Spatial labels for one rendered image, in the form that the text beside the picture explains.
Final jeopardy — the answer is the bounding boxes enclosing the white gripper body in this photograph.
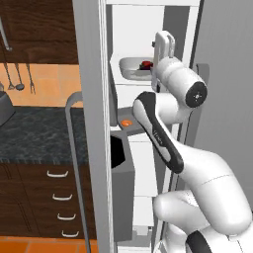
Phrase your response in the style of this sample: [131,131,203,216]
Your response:
[151,30,177,64]

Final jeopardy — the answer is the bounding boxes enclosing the white container with vegetables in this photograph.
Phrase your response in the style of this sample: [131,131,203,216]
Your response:
[119,56,156,82]

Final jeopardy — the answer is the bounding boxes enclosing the grey container with shrimp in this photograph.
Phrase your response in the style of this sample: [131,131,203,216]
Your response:
[116,108,146,136]

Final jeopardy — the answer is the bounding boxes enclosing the grey open freezer door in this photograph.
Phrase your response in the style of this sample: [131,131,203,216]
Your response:
[71,0,116,253]

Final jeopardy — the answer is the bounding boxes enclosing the grey fridge freezer body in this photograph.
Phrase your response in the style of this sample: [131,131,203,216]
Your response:
[105,0,202,253]

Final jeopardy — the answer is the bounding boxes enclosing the red and dark vegetables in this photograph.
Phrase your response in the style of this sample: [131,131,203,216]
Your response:
[138,60,154,71]

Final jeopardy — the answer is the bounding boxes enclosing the grey closed fridge door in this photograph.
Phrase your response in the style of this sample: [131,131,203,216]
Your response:
[189,0,253,211]

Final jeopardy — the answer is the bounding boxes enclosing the hanging metal fork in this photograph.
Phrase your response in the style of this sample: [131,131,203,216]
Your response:
[25,63,37,96]

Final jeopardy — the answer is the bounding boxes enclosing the hanging metal ladle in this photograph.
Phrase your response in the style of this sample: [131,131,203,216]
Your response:
[14,63,26,92]

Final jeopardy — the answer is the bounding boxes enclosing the hanging grey metal tool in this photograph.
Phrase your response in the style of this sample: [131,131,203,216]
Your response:
[0,15,14,52]

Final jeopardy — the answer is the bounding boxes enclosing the grey toaster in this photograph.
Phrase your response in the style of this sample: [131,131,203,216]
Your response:
[0,82,16,127]

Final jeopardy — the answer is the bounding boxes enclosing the dark wood drawer stack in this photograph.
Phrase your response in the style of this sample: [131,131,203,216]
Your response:
[16,163,98,240]

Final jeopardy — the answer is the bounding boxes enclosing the dark wood base cupboard door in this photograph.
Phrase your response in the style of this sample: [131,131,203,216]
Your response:
[0,163,34,238]

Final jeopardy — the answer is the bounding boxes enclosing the grey curved door handle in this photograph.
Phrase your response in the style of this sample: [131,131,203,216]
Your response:
[64,91,92,253]

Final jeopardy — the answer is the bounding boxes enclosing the white drawer handle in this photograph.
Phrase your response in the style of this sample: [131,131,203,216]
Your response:
[45,170,70,179]
[56,212,77,221]
[51,193,74,202]
[60,229,80,239]

